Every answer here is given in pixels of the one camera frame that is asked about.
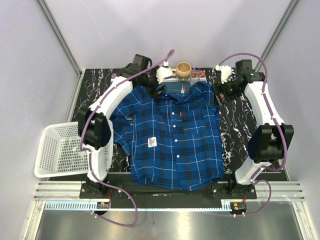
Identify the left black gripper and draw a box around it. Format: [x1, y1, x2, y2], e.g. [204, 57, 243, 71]
[141, 66, 167, 99]

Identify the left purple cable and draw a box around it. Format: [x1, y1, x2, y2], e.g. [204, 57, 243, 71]
[79, 49, 139, 227]

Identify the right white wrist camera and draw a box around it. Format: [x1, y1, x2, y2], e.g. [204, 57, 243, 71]
[214, 65, 235, 84]

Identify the blue patterned placemat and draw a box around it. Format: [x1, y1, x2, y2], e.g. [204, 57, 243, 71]
[163, 68, 207, 92]

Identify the tan ceramic mug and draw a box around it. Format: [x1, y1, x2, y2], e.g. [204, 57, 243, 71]
[169, 62, 192, 81]

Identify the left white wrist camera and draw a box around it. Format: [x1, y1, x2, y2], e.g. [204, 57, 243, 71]
[156, 60, 173, 84]

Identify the blue plaid shirt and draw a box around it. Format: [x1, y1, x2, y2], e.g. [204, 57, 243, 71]
[110, 82, 224, 191]

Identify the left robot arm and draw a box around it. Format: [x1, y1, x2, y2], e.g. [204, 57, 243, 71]
[77, 53, 171, 199]

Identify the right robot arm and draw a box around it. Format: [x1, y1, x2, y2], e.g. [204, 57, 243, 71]
[212, 59, 294, 199]

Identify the small clear glass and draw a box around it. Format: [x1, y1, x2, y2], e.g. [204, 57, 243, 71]
[189, 70, 202, 86]

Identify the silver knife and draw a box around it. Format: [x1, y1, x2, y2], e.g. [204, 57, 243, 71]
[181, 84, 185, 94]

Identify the white plastic basket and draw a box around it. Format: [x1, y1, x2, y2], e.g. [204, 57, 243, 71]
[34, 121, 113, 181]

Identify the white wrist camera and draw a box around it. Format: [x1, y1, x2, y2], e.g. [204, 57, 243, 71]
[214, 65, 235, 84]
[156, 60, 173, 84]

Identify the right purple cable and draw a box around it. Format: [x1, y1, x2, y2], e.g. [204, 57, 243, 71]
[207, 52, 288, 217]

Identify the purple cable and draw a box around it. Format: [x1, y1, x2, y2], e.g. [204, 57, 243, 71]
[79, 49, 139, 227]
[207, 52, 288, 217]

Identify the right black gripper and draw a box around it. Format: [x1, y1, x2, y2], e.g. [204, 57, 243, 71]
[211, 76, 242, 107]

